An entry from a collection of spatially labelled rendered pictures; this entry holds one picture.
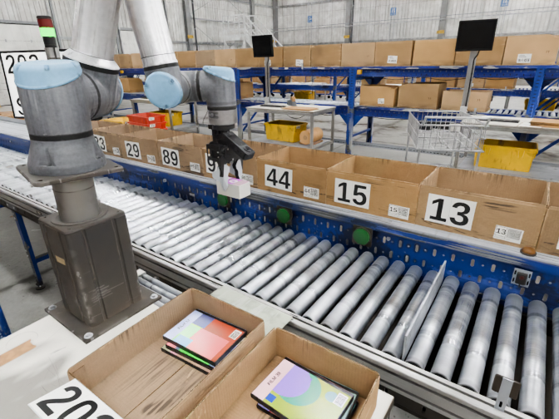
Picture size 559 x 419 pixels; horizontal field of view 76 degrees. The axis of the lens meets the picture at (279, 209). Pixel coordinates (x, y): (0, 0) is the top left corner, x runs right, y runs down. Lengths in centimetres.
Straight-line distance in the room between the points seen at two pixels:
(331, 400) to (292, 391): 9
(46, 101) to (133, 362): 69
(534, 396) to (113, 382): 101
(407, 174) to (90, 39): 132
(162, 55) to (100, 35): 25
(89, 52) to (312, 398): 107
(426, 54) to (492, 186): 450
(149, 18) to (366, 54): 549
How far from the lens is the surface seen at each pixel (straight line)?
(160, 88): 100
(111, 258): 118
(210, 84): 111
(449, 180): 171
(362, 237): 150
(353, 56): 642
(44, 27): 179
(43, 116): 107
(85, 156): 108
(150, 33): 101
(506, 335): 126
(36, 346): 128
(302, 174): 163
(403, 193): 146
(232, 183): 117
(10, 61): 216
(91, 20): 120
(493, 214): 142
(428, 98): 577
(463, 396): 105
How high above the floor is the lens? 148
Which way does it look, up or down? 23 degrees down
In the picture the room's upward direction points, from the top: 1 degrees counter-clockwise
